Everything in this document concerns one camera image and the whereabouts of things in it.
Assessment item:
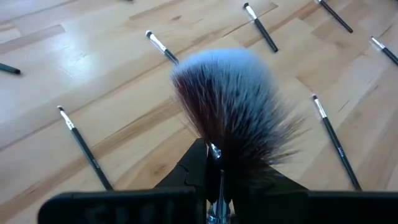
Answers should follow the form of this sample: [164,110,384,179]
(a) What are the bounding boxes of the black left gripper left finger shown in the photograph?
[37,138,208,224]

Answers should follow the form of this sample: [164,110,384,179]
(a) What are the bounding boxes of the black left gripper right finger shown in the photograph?
[231,166,398,224]

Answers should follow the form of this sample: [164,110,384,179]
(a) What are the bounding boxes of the black marker pen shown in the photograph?
[311,93,363,192]

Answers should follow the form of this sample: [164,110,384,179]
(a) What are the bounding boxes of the large fluffy powder brush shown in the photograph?
[170,48,307,224]

